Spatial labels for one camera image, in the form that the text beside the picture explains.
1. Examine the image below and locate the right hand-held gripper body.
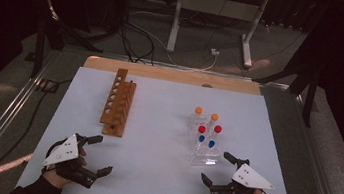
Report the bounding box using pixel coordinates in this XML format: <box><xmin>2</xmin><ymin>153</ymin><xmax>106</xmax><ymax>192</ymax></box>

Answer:
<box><xmin>209</xmin><ymin>158</ymin><xmax>278</xmax><ymax>194</ymax></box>

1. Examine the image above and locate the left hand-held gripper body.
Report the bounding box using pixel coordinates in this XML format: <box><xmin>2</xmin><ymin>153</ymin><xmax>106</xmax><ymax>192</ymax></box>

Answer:
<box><xmin>40</xmin><ymin>129</ymin><xmax>103</xmax><ymax>191</ymax></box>

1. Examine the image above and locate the clear plastic tube rack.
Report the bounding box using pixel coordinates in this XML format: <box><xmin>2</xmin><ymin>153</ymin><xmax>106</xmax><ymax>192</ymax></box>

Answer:
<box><xmin>182</xmin><ymin>112</ymin><xmax>228</xmax><ymax>170</ymax></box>

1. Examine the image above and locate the red capped test tube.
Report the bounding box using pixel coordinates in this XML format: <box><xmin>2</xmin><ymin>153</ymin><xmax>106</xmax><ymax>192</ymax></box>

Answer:
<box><xmin>195</xmin><ymin>124</ymin><xmax>208</xmax><ymax>140</ymax></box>
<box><xmin>210</xmin><ymin>123</ymin><xmax>224</xmax><ymax>142</ymax></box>

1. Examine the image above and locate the wooden test tube rack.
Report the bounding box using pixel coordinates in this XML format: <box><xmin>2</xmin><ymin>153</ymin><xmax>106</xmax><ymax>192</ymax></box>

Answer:
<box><xmin>97</xmin><ymin>65</ymin><xmax>139</xmax><ymax>140</ymax></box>

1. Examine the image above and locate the person's left hand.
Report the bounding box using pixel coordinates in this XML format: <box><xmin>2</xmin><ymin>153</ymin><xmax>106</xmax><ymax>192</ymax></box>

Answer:
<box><xmin>41</xmin><ymin>142</ymin><xmax>91</xmax><ymax>192</ymax></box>

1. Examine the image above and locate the white table mat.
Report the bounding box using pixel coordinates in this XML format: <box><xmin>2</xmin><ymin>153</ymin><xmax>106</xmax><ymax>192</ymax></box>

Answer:
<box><xmin>15</xmin><ymin>60</ymin><xmax>311</xmax><ymax>194</ymax></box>

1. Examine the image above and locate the black metal stand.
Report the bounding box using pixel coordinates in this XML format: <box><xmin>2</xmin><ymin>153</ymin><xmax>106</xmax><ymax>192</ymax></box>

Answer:
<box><xmin>29</xmin><ymin>0</ymin><xmax>110</xmax><ymax>87</ymax></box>
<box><xmin>247</xmin><ymin>21</ymin><xmax>328</xmax><ymax>129</ymax></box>

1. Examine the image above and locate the black floor cable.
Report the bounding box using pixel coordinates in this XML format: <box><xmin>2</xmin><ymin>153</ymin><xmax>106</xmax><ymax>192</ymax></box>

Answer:
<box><xmin>0</xmin><ymin>69</ymin><xmax>74</xmax><ymax>194</ymax></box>

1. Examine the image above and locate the black cable bundle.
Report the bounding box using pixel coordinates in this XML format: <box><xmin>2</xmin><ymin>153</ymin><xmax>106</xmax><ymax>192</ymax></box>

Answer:
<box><xmin>114</xmin><ymin>19</ymin><xmax>159</xmax><ymax>66</ymax></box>

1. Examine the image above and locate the white cable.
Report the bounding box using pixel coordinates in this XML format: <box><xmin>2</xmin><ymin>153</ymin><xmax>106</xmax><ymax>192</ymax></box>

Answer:
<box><xmin>123</xmin><ymin>9</ymin><xmax>223</xmax><ymax>75</ymax></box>

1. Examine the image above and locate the white metal desk frame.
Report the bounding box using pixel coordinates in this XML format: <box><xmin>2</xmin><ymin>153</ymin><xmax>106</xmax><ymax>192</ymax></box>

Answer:
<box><xmin>164</xmin><ymin>0</ymin><xmax>271</xmax><ymax>70</ymax></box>

